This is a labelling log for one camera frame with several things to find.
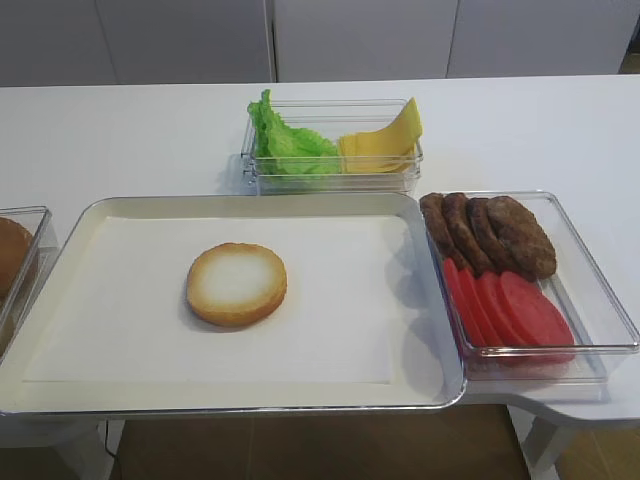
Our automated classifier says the plain brown bun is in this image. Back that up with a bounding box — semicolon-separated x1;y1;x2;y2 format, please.
0;218;33;300

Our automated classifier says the brown meat patty front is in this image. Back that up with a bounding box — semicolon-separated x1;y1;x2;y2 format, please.
487;195;557;280

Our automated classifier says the white paper liner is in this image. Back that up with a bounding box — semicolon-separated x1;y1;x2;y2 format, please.
26;216;408;383

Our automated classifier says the clear patty tomato container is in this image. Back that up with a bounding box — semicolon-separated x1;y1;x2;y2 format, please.
427;191;639;384

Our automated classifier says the red tomato slice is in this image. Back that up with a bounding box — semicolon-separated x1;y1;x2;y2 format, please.
443;257;486;347
476;271;527;347
458;269;504;347
497;272;574;347

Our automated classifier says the yellow cheese slices stack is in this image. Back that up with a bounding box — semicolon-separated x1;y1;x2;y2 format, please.
337;133;416;174

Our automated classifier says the upright yellow cheese slice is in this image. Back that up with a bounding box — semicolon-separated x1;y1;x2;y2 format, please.
370;97;423;155

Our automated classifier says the red tomato slice front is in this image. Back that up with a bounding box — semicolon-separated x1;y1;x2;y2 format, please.
497;272;574;347

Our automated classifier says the green lettuce pile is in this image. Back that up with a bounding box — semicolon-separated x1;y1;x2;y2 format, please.
247;89;341;175

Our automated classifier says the brown meat patty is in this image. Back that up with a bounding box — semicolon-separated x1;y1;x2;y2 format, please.
487;195;557;280
466;197;520;273
442;192;495;277
419;192;471;270

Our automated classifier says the bottom bun half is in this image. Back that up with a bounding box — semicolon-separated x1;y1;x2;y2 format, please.
186;243;288;328

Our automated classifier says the clear bun container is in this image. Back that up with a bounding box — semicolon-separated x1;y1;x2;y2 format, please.
1;206;51;356

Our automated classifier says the clear lettuce cheese container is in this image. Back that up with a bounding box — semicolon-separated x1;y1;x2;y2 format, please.
241;97;423;195

